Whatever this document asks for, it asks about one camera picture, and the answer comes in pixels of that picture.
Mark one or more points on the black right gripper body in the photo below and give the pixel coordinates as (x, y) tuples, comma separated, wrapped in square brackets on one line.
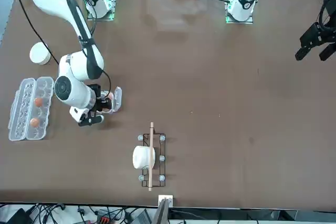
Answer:
[(96, 90)]

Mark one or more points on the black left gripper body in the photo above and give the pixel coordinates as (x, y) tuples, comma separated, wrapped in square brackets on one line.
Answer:
[(317, 35)]

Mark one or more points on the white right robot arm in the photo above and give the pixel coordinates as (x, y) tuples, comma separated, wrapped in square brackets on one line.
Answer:
[(76, 64)]

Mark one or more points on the transparent four-slot egg tray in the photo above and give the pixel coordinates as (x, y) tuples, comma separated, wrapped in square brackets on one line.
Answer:
[(118, 99)]

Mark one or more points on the transparent twelve-slot egg tray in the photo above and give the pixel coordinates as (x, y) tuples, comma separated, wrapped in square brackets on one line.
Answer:
[(18, 129)]

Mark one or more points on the white mug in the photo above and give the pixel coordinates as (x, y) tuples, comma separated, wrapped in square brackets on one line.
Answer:
[(140, 157)]

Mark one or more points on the white round cup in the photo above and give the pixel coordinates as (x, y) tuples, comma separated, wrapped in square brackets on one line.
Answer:
[(38, 54)]

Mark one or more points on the wooden rod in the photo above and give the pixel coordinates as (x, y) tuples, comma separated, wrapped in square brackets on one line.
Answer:
[(150, 182)]

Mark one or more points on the black and red power strip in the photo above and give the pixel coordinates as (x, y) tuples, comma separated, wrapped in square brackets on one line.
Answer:
[(103, 220)]

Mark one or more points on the grey power adapter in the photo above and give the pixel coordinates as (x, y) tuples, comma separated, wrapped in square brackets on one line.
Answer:
[(144, 217)]

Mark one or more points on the black box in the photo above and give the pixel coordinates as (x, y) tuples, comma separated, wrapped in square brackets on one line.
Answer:
[(15, 217)]

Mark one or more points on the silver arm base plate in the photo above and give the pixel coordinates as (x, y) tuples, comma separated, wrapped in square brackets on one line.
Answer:
[(110, 18), (249, 21)]

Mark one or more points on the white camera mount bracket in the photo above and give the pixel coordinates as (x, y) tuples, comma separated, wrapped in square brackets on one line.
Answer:
[(170, 198)]

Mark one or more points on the aluminium profile post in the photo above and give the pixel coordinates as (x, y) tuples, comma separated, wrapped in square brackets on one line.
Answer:
[(161, 213)]

